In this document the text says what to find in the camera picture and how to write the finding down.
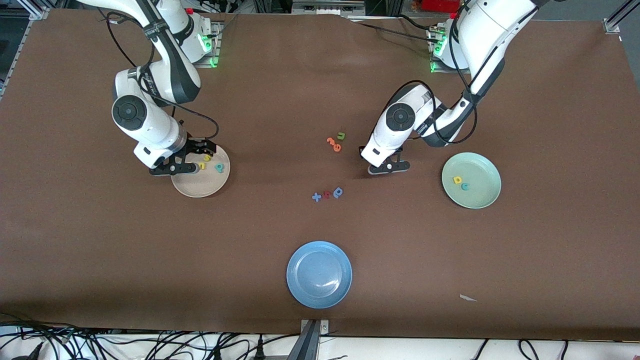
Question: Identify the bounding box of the beige brown plate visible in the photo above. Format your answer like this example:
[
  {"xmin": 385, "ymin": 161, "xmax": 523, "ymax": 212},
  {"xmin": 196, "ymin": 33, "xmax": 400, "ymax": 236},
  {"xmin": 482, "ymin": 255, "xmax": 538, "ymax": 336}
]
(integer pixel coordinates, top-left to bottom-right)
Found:
[{"xmin": 171, "ymin": 145, "xmax": 231, "ymax": 198}]

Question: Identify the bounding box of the short black table cable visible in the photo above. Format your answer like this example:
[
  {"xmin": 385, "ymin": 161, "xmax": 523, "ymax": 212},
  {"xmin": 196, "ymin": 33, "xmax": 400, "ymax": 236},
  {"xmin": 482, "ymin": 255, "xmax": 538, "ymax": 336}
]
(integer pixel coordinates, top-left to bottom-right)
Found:
[{"xmin": 397, "ymin": 13, "xmax": 437, "ymax": 33}]

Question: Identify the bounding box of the blue plate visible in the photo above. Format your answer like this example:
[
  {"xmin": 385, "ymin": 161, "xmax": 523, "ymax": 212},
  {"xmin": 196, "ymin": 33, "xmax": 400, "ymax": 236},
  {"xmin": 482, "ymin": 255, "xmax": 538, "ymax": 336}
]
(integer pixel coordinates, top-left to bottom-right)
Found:
[{"xmin": 286, "ymin": 241, "xmax": 353, "ymax": 309}]

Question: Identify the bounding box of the tangled black cable bundle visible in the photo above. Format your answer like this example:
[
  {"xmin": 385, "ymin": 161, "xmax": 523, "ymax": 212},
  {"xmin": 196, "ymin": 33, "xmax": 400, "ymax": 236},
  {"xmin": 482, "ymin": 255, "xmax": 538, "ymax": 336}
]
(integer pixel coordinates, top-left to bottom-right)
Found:
[{"xmin": 0, "ymin": 312, "xmax": 301, "ymax": 360}]

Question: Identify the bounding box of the aluminium corner bracket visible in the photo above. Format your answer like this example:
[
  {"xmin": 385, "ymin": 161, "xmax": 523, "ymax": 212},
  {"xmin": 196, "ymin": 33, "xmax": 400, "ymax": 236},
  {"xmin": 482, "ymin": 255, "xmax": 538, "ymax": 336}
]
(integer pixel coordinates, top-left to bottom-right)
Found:
[{"xmin": 602, "ymin": 0, "xmax": 640, "ymax": 35}]

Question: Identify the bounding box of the pale green plate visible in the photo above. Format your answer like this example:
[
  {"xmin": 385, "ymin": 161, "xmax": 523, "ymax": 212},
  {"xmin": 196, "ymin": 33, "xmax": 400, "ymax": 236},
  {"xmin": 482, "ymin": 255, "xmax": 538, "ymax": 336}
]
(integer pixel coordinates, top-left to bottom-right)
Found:
[{"xmin": 441, "ymin": 152, "xmax": 502, "ymax": 209}]

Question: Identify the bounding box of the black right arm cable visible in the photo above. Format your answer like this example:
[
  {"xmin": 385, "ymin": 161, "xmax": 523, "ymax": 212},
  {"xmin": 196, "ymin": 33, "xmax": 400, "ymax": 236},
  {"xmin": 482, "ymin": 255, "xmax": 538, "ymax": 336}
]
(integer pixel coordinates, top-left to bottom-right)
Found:
[{"xmin": 105, "ymin": 10, "xmax": 221, "ymax": 142}]

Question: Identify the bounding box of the aluminium profile with bracket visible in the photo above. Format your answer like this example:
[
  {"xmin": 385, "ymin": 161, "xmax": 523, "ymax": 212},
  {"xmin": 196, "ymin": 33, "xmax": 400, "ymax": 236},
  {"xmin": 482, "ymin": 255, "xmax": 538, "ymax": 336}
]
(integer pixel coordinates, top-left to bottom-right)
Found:
[{"xmin": 287, "ymin": 319, "xmax": 331, "ymax": 360}]

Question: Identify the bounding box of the red box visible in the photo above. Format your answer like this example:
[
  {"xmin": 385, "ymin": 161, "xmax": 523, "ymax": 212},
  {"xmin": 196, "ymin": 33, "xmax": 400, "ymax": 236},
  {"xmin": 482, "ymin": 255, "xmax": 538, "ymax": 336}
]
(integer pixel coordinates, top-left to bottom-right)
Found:
[{"xmin": 421, "ymin": 0, "xmax": 462, "ymax": 13}]

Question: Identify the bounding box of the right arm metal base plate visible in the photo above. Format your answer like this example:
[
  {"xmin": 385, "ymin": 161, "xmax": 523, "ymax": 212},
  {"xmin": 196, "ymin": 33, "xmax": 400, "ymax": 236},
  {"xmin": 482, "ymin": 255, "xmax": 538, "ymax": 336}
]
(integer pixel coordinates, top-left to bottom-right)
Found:
[{"xmin": 192, "ymin": 20, "xmax": 224, "ymax": 69}]

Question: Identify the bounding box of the long black table cable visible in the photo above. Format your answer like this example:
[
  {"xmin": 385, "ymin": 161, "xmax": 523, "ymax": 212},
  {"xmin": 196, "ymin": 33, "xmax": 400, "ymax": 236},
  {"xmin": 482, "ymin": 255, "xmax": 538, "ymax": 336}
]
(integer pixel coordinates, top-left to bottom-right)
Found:
[{"xmin": 357, "ymin": 22, "xmax": 434, "ymax": 41}]

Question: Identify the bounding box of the grey aluminium frame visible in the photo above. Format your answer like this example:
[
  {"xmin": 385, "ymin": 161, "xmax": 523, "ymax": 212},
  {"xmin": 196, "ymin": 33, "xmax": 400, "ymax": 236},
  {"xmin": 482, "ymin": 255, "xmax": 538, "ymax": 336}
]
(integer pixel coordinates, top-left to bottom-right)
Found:
[{"xmin": 291, "ymin": 0, "xmax": 367, "ymax": 17}]

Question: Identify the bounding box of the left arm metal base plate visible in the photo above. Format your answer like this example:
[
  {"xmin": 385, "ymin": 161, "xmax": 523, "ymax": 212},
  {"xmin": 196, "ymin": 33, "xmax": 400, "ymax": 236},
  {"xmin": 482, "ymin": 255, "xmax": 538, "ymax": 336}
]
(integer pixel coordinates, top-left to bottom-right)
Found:
[{"xmin": 429, "ymin": 27, "xmax": 472, "ymax": 75}]

